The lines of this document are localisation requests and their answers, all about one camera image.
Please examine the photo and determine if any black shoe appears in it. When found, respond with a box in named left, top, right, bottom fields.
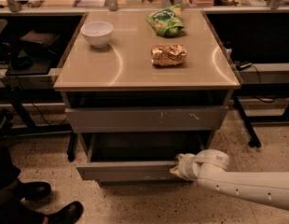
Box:
left=42, top=201, right=84, bottom=224
left=12, top=180, right=51, bottom=201

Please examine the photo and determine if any golden brown snack bag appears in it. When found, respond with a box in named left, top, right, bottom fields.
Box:
left=151, top=45, right=186, bottom=67

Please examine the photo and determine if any grey drawer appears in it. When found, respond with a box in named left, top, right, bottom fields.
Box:
left=65, top=105, right=228, bottom=133
left=77, top=131, right=211, bottom=185

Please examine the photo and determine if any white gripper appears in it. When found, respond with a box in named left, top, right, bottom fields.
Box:
left=170, top=154, right=200, bottom=181

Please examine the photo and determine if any black shoe upper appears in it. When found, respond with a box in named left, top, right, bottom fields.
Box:
left=12, top=180, right=51, bottom=201

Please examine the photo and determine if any black power adapter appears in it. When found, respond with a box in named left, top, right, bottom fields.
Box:
left=235, top=62, right=252, bottom=71

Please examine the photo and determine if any grey top drawer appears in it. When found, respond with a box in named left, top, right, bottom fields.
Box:
left=65, top=105, right=228, bottom=133

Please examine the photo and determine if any black table leg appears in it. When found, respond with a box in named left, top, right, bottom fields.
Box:
left=67, top=133, right=77, bottom=162
left=233, top=96, right=261, bottom=147

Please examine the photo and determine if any grey drawer cabinet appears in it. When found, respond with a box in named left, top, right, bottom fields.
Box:
left=53, top=8, right=241, bottom=187

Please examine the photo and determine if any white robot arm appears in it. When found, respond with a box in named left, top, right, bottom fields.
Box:
left=170, top=149, right=289, bottom=211

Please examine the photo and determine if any black table leg left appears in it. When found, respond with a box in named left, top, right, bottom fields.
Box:
left=67, top=133, right=77, bottom=162

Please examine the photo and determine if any green chip bag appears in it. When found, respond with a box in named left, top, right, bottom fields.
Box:
left=145, top=4, right=185, bottom=37

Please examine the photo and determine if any black shoe lower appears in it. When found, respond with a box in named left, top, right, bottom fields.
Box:
left=42, top=201, right=84, bottom=224

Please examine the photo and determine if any white ceramic bowl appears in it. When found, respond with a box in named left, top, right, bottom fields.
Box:
left=80, top=21, right=114, bottom=48

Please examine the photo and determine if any black table leg right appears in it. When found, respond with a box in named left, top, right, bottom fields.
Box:
left=233, top=96, right=261, bottom=147

